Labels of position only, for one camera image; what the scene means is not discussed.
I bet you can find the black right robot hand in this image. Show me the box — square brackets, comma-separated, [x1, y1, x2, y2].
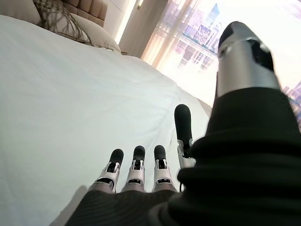
[63, 21, 301, 226]

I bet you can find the white duvet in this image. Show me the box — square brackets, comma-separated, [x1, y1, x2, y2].
[0, 14, 212, 226]

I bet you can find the sheer beige curtain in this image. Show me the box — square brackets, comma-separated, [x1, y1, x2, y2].
[141, 0, 212, 69]

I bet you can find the brown tufted headboard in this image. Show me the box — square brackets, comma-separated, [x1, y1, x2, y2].
[63, 0, 108, 26]

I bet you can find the woven fringed cushion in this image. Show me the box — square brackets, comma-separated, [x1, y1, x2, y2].
[32, 0, 95, 44]

